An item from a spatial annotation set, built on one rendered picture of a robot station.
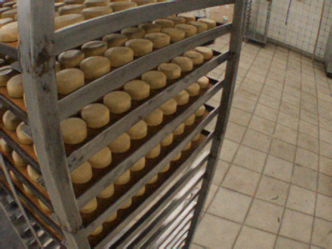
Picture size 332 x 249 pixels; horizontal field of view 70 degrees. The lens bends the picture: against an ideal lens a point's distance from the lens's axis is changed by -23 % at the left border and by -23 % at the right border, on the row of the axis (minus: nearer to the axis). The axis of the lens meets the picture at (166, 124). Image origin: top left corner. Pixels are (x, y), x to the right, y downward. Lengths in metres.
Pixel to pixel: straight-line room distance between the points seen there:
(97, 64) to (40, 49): 0.19
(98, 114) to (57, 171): 0.17
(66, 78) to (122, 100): 0.15
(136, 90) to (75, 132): 0.16
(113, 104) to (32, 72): 0.27
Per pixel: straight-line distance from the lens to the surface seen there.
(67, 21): 0.37
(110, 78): 0.41
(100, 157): 0.54
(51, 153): 0.33
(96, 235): 0.66
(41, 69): 0.28
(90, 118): 0.48
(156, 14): 0.46
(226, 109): 0.89
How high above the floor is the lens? 1.60
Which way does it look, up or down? 35 degrees down
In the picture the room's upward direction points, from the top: 6 degrees clockwise
